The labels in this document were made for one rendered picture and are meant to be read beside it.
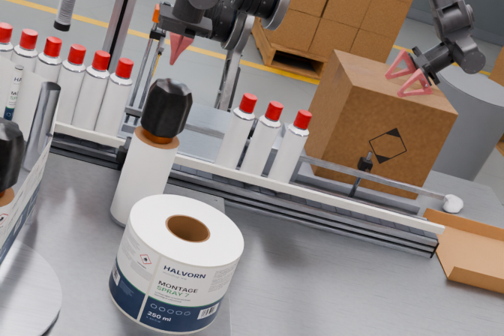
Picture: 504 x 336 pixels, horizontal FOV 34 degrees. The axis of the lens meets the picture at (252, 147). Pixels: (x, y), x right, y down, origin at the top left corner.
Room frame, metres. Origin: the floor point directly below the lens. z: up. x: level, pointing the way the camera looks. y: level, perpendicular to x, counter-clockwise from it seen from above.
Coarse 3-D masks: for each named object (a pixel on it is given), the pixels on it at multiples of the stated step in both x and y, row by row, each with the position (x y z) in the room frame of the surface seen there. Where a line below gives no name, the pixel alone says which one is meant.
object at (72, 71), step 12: (72, 48) 1.58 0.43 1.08; (84, 48) 1.60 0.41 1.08; (72, 60) 1.58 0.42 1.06; (60, 72) 1.58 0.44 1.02; (72, 72) 1.57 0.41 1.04; (84, 72) 1.60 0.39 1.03; (60, 84) 1.58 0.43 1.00; (72, 84) 1.58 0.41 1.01; (60, 96) 1.57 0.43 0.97; (72, 96) 1.58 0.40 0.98; (60, 108) 1.57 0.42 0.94; (72, 108) 1.59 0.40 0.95; (60, 120) 1.57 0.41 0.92
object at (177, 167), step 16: (80, 144) 1.57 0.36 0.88; (96, 144) 1.60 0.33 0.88; (208, 176) 1.65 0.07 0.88; (272, 192) 1.69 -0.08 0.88; (320, 192) 1.78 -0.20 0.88; (320, 208) 1.70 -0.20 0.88; (336, 208) 1.73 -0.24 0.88; (384, 208) 1.82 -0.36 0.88; (384, 224) 1.74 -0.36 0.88; (400, 224) 1.77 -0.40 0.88
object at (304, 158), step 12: (132, 108) 1.67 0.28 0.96; (204, 132) 1.70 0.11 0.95; (216, 132) 1.71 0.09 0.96; (300, 156) 1.76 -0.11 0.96; (336, 168) 1.78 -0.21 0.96; (348, 168) 1.79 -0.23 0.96; (372, 180) 1.80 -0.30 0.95; (384, 180) 1.81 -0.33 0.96; (420, 192) 1.83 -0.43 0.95; (432, 192) 1.84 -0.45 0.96
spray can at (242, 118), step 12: (252, 96) 1.69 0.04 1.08; (240, 108) 1.68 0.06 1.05; (252, 108) 1.68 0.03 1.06; (240, 120) 1.66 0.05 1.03; (252, 120) 1.68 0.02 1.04; (228, 132) 1.67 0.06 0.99; (240, 132) 1.66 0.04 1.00; (228, 144) 1.67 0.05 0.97; (240, 144) 1.67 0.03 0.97; (228, 156) 1.66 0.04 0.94
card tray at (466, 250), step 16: (448, 224) 1.96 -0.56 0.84; (464, 224) 1.96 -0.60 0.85; (480, 224) 1.97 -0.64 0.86; (448, 240) 1.88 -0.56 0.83; (464, 240) 1.91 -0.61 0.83; (480, 240) 1.95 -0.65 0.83; (496, 240) 1.98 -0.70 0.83; (448, 256) 1.79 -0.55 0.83; (464, 256) 1.82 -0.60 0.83; (480, 256) 1.86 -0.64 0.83; (496, 256) 1.89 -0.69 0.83; (448, 272) 1.72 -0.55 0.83; (464, 272) 1.70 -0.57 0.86; (480, 272) 1.71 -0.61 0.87; (496, 272) 1.81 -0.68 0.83; (496, 288) 1.72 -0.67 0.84
